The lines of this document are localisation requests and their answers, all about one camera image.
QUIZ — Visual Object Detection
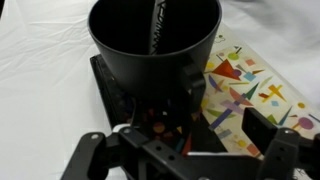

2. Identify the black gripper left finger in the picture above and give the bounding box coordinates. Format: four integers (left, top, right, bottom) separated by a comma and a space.
59, 105, 188, 180

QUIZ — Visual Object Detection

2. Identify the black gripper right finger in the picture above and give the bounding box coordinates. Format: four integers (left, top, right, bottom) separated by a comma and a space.
241, 106, 320, 180

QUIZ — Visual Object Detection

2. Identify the book with colourful cover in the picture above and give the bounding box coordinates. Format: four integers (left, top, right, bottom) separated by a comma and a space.
89, 22, 320, 180

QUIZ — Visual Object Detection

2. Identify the black cup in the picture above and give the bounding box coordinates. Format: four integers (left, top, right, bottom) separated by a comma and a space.
87, 0, 223, 113

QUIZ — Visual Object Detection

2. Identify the white table cloth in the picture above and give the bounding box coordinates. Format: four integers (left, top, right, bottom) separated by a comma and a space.
0, 0, 320, 180

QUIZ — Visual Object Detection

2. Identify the blue marker pen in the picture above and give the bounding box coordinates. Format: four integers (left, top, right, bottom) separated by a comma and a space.
147, 0, 167, 56

